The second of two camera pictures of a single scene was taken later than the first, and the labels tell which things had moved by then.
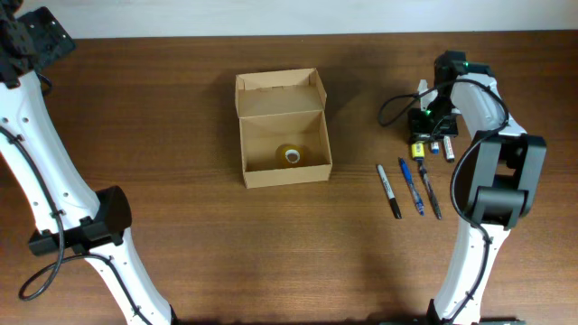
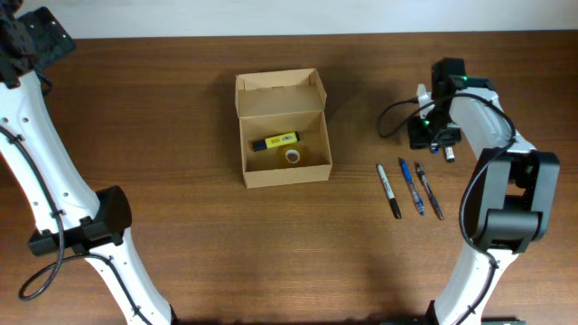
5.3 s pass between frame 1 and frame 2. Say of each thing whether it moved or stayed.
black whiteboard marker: stayed
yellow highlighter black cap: moved
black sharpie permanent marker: stayed
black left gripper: stayed
